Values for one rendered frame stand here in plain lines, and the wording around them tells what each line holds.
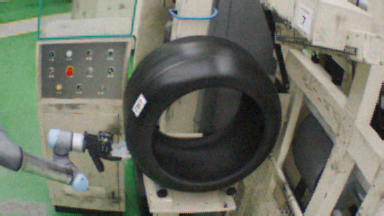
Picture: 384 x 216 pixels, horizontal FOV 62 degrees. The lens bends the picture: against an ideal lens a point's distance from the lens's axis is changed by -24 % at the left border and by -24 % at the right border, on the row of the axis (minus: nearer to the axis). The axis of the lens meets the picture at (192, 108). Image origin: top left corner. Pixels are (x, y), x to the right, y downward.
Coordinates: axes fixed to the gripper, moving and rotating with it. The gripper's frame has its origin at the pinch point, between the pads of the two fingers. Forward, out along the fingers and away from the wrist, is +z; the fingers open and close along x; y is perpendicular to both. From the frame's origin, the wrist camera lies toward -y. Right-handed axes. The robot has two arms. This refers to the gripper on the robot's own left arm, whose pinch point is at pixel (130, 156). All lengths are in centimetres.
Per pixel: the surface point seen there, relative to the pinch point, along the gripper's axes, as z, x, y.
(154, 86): 1.5, -9.1, 34.2
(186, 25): 15, 28, 46
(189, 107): 26.0, 28.2, 9.2
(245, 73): 29, -10, 44
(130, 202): 20, 81, -100
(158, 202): 12.8, -8.9, -15.3
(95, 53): -19, 66, 13
